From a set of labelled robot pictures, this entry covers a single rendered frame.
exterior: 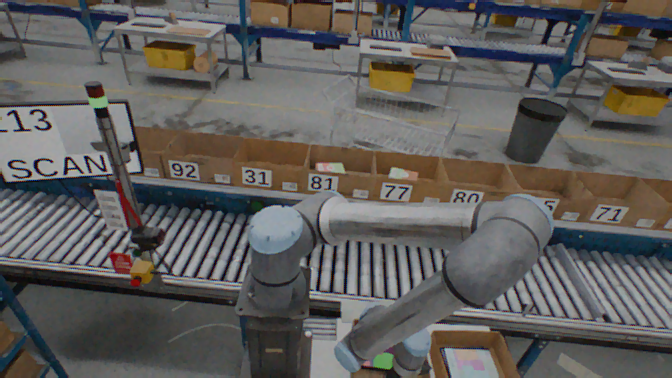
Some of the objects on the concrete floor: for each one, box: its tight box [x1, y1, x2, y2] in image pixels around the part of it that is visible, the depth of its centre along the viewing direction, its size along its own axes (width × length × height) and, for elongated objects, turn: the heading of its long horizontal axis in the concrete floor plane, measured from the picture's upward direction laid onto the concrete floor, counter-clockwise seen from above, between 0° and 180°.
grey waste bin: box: [505, 98, 568, 164], centre depth 438 cm, size 50×50×64 cm
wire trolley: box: [321, 74, 461, 158], centre depth 333 cm, size 107×56×103 cm, turn 57°
